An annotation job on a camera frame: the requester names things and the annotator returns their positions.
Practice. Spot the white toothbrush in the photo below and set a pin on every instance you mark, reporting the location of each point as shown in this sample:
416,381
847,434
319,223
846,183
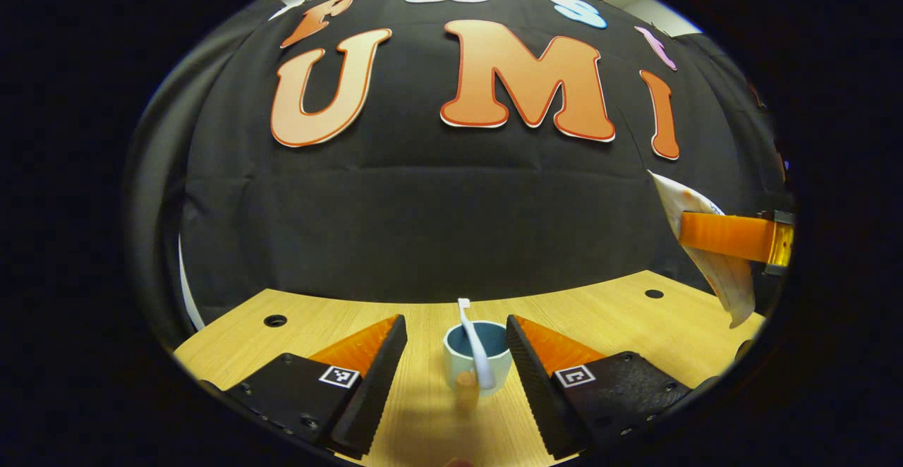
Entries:
474,347

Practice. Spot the white toothpaste tube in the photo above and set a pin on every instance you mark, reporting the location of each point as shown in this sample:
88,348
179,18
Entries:
730,283

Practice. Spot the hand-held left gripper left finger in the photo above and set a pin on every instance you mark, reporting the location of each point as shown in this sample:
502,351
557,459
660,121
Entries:
377,389

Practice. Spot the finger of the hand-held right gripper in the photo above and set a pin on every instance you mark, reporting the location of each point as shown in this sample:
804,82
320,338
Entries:
726,234

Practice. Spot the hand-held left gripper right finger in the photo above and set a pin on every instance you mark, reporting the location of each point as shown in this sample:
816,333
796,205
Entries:
536,389

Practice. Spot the wooden desktop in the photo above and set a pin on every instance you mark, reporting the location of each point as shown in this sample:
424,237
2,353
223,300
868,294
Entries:
621,319

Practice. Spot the black backdrop cloth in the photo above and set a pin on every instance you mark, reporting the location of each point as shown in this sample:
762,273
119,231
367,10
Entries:
423,227

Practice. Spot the dark grey side curtain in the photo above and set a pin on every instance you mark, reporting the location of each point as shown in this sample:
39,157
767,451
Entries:
159,206
748,135

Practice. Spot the white frame pole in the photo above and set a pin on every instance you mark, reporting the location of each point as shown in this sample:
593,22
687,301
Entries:
185,290

